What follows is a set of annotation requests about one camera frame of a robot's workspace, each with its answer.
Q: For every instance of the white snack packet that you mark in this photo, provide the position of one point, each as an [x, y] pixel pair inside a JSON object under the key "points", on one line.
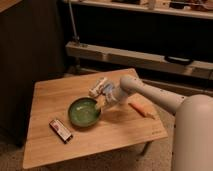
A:
{"points": [[97, 88]]}

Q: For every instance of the grey metal shelf rack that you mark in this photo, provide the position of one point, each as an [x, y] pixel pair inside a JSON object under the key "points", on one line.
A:
{"points": [[131, 35]]}

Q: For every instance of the green ceramic bowl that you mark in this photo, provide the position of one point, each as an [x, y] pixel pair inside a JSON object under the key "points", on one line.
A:
{"points": [[83, 112]]}

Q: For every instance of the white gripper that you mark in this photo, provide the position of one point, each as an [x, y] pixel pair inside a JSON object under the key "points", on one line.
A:
{"points": [[112, 97]]}

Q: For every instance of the wooden folding table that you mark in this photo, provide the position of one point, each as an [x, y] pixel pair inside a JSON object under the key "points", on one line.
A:
{"points": [[119, 127]]}

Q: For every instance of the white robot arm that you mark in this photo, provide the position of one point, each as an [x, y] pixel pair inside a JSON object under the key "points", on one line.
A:
{"points": [[193, 132]]}

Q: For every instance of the orange carrot toy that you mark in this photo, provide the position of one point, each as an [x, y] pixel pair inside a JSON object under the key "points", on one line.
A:
{"points": [[141, 110]]}

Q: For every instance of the black handle on shelf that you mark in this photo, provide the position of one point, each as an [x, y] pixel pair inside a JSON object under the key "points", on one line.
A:
{"points": [[178, 61]]}

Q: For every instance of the dark cabinet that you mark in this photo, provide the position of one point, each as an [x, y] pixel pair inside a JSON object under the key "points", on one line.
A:
{"points": [[31, 50]]}

